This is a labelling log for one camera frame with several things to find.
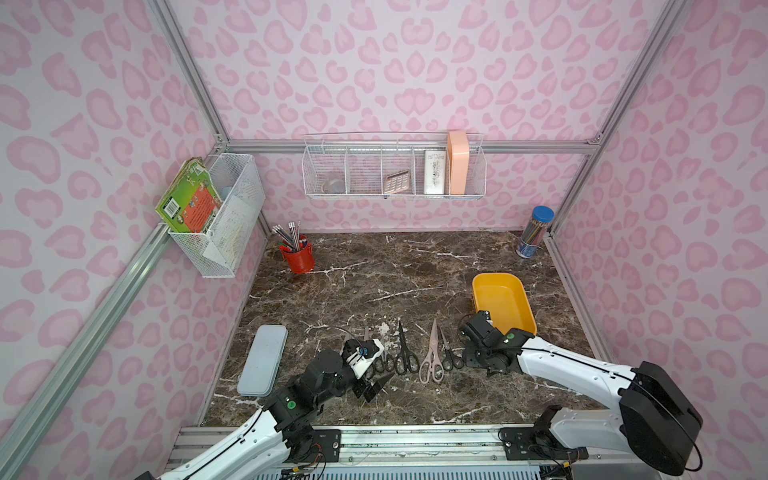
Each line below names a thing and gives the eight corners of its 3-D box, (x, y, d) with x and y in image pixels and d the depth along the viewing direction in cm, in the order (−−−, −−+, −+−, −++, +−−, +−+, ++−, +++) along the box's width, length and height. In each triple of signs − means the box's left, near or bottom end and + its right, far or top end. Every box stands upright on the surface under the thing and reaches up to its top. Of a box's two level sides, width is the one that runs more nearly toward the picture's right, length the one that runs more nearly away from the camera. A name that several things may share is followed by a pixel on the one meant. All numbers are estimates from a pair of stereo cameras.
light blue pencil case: (238, 396, 83) (234, 393, 81) (260, 328, 96) (256, 324, 94) (273, 396, 83) (270, 393, 81) (290, 328, 96) (287, 324, 94)
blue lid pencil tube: (518, 259, 114) (537, 221, 98) (513, 244, 119) (530, 205, 103) (536, 259, 113) (558, 221, 98) (530, 244, 119) (550, 205, 103)
